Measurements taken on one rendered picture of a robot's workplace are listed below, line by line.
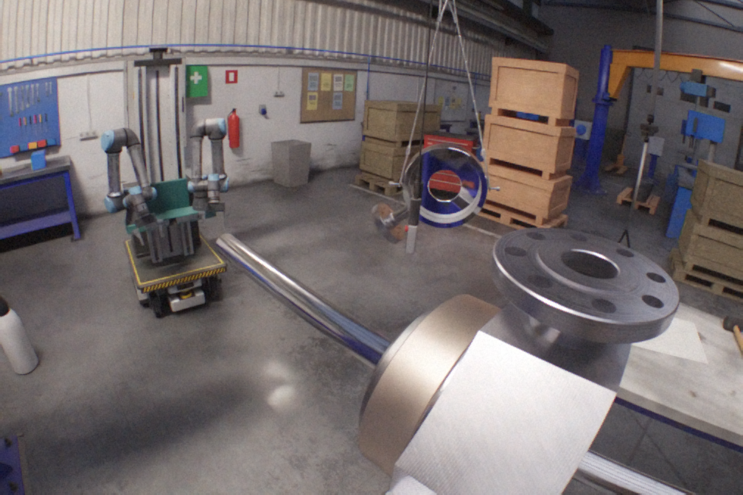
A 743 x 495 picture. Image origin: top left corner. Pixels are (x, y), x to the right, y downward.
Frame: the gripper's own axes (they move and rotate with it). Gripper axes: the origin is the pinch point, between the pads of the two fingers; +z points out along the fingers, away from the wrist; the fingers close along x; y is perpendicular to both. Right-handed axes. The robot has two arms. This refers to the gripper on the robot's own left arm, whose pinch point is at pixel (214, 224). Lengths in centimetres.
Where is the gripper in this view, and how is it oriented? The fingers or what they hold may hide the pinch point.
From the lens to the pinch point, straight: 239.3
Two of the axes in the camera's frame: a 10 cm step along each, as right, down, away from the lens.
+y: 5.7, -0.9, -8.2
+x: 8.2, -0.2, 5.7
